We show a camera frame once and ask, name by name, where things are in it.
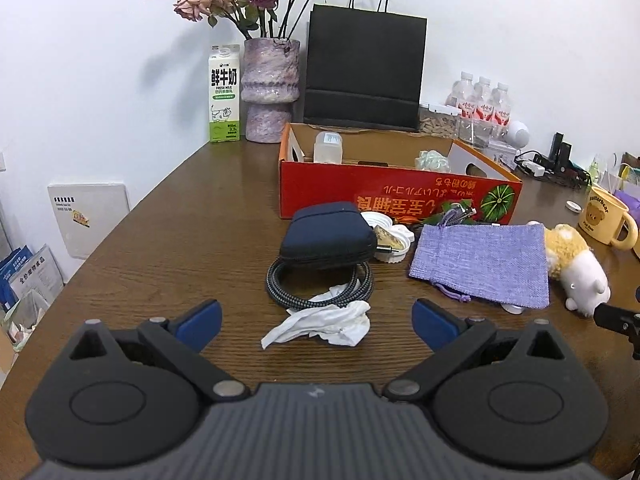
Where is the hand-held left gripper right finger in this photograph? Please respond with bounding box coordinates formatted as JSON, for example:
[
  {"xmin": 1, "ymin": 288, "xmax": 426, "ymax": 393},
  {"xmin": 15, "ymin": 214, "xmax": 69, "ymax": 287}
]
[{"xmin": 382, "ymin": 298, "xmax": 568, "ymax": 404}]

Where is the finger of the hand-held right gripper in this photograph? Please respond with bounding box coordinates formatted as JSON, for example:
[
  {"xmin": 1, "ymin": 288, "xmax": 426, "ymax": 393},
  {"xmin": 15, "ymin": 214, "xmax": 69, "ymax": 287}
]
[{"xmin": 593, "ymin": 303, "xmax": 640, "ymax": 361}]

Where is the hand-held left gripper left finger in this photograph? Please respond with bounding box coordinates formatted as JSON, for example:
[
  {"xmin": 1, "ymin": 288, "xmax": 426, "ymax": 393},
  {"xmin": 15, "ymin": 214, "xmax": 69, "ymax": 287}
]
[{"xmin": 68, "ymin": 299, "xmax": 251, "ymax": 403}]

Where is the white yellow plush toy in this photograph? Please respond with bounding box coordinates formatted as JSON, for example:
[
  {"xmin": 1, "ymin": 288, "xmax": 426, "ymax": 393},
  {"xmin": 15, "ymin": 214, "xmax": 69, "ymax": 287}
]
[{"xmin": 527, "ymin": 221, "xmax": 612, "ymax": 317}]

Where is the purple drawstring pouch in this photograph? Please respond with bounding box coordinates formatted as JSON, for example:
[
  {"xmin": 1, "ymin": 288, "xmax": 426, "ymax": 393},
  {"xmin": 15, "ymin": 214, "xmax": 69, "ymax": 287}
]
[{"xmin": 408, "ymin": 222, "xmax": 551, "ymax": 309}]

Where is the braided grey cable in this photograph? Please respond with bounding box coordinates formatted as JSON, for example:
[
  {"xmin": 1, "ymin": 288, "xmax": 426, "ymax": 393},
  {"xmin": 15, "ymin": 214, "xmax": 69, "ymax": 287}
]
[{"xmin": 265, "ymin": 255, "xmax": 375, "ymax": 311}]

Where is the white tissue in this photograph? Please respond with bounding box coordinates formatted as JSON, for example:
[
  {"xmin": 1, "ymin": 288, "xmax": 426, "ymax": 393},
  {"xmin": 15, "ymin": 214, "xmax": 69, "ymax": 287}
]
[{"xmin": 260, "ymin": 284, "xmax": 372, "ymax": 350}]

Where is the large white ribbed lid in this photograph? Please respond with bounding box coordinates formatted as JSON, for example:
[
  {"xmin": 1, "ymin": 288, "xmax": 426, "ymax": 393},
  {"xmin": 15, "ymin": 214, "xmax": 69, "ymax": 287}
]
[{"xmin": 360, "ymin": 211, "xmax": 401, "ymax": 232}]

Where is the navy zip case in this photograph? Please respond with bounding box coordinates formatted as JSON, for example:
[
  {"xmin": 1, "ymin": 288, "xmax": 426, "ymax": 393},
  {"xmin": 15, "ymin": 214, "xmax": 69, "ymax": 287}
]
[{"xmin": 278, "ymin": 201, "xmax": 378, "ymax": 270}]

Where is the red cardboard box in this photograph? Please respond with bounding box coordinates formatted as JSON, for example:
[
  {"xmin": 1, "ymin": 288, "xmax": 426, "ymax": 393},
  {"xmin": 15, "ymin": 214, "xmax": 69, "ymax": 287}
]
[{"xmin": 278, "ymin": 122, "xmax": 524, "ymax": 226}]

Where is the wooden desktop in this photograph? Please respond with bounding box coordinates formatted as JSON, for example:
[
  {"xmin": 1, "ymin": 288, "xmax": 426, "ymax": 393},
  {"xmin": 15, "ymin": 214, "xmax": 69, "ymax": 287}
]
[{"xmin": 0, "ymin": 122, "xmax": 640, "ymax": 480}]

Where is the yellow bear mug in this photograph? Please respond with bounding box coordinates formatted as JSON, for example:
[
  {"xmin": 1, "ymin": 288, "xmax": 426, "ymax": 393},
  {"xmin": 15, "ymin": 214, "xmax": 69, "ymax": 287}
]
[{"xmin": 578, "ymin": 185, "xmax": 640, "ymax": 251}]

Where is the purple cloth item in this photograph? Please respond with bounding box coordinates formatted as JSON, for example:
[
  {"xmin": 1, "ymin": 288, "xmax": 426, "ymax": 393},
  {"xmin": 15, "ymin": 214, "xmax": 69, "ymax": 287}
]
[{"xmin": 614, "ymin": 189, "xmax": 640, "ymax": 217}]

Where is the small white paper bag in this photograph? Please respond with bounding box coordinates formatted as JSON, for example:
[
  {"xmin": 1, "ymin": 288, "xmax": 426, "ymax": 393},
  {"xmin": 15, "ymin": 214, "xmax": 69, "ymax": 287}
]
[{"xmin": 597, "ymin": 152, "xmax": 626, "ymax": 193}]

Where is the black power strip with plugs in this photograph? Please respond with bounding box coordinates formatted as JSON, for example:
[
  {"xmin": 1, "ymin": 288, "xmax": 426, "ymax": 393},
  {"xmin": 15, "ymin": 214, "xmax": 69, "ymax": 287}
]
[{"xmin": 520, "ymin": 150, "xmax": 588, "ymax": 190}]

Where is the white power strip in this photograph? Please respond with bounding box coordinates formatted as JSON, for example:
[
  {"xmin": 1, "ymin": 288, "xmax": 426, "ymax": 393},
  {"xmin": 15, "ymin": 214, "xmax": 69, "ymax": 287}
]
[{"xmin": 514, "ymin": 152, "xmax": 546, "ymax": 177}]

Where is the black charger block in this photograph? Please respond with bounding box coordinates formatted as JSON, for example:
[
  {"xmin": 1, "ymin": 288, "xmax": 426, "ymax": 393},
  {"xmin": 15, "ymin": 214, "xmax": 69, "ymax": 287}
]
[{"xmin": 549, "ymin": 132, "xmax": 575, "ymax": 173}]

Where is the stack of blue white packets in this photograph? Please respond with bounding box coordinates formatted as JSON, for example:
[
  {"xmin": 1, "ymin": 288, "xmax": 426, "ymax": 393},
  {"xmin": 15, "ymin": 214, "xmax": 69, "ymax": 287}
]
[{"xmin": 0, "ymin": 244, "xmax": 65, "ymax": 361}]

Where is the white tin box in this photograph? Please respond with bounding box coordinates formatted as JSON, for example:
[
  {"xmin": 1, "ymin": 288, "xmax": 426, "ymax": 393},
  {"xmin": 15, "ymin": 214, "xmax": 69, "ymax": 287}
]
[{"xmin": 487, "ymin": 139, "xmax": 521, "ymax": 171}]

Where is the clear jar of nuts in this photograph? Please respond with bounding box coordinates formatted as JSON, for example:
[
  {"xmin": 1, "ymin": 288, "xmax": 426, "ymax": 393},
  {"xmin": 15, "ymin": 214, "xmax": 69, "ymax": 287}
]
[{"xmin": 418, "ymin": 101, "xmax": 462, "ymax": 139}]

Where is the white round speaker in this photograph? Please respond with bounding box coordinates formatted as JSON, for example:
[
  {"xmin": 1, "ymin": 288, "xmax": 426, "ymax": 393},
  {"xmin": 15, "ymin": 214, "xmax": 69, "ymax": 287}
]
[{"xmin": 504, "ymin": 120, "xmax": 531, "ymax": 150}]

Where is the white green milk carton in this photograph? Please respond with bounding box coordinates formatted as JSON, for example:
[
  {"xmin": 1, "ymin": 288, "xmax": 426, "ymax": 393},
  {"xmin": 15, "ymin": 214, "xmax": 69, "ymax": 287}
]
[{"xmin": 207, "ymin": 44, "xmax": 242, "ymax": 144}]

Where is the red label water bottle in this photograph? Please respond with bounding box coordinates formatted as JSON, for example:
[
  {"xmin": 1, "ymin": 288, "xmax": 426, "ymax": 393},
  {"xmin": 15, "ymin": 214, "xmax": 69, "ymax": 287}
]
[
  {"xmin": 446, "ymin": 71, "xmax": 476, "ymax": 141},
  {"xmin": 490, "ymin": 81, "xmax": 514, "ymax": 143},
  {"xmin": 472, "ymin": 76, "xmax": 494, "ymax": 146}
]

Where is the purple marbled vase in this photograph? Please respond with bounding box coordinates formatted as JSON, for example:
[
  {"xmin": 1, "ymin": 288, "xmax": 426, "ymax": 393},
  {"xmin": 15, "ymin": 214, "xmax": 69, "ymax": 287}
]
[{"xmin": 240, "ymin": 37, "xmax": 301, "ymax": 144}]

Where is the black paper bag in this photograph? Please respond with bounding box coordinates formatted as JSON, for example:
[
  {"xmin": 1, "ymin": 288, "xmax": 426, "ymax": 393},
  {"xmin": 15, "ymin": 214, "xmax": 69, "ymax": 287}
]
[{"xmin": 302, "ymin": 0, "xmax": 429, "ymax": 133}]

